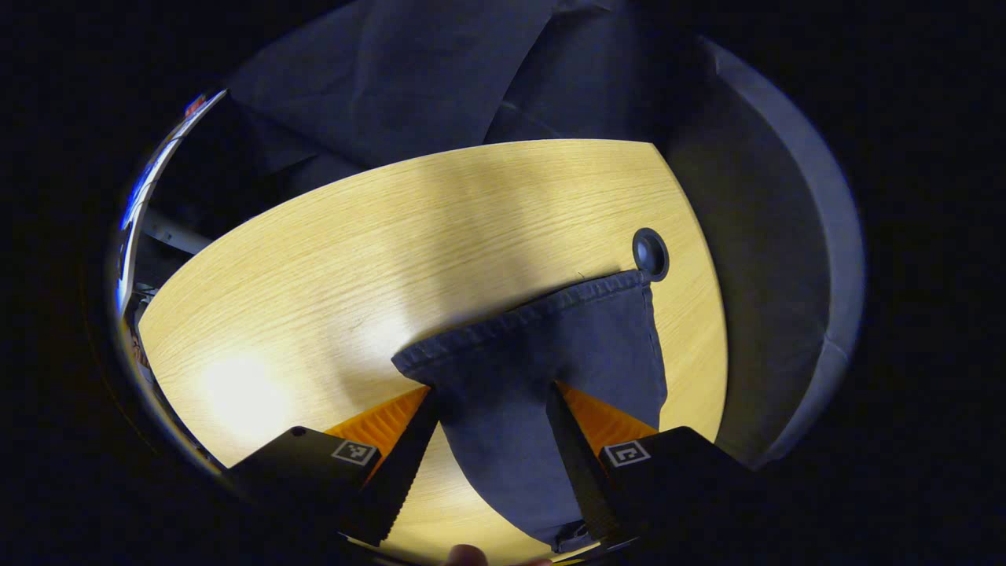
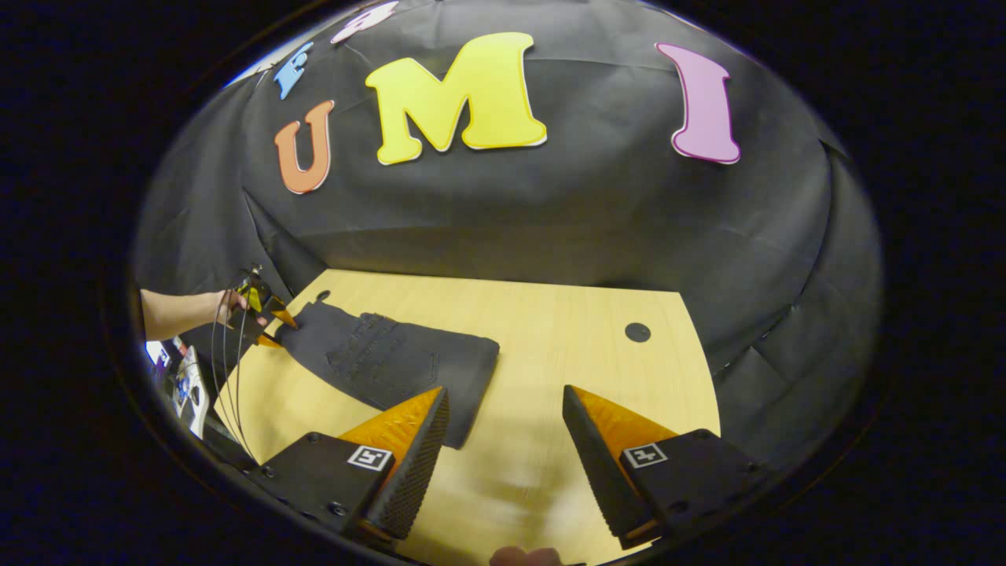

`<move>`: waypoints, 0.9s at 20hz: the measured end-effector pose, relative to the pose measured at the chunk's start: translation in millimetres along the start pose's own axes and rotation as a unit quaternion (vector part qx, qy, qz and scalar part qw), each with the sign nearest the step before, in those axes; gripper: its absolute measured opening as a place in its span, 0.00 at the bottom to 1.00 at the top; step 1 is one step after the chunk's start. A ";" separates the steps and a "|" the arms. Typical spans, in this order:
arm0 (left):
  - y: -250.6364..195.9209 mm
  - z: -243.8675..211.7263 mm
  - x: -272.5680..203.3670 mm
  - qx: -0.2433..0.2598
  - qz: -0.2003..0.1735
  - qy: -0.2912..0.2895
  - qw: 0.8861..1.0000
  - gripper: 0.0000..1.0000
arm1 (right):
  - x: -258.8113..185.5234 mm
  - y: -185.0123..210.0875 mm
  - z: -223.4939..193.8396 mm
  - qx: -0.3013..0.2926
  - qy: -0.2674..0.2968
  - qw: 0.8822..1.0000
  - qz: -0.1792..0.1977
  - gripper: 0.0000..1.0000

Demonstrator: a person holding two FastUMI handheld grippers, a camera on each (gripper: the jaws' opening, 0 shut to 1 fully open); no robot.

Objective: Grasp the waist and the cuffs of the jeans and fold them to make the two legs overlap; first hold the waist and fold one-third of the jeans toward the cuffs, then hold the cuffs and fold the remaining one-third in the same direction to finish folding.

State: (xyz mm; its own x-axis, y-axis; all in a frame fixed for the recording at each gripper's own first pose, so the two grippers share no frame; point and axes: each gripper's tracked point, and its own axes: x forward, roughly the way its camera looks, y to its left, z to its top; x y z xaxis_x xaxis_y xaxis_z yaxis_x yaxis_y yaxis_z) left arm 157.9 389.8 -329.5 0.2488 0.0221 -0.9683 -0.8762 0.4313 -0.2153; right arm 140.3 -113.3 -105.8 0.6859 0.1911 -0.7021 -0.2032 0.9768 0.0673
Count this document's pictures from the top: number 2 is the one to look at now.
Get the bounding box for white printed boxes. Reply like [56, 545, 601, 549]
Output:
[144, 338, 210, 439]

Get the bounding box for black backdrop cloth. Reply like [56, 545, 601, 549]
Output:
[132, 0, 885, 472]

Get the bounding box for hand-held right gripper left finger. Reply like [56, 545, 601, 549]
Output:
[262, 384, 452, 545]

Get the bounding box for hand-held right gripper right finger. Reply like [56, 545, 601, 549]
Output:
[561, 384, 771, 553]

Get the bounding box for thin black cables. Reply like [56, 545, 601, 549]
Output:
[209, 291, 260, 463]

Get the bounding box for dark grey jeans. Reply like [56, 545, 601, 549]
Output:
[275, 301, 501, 450]

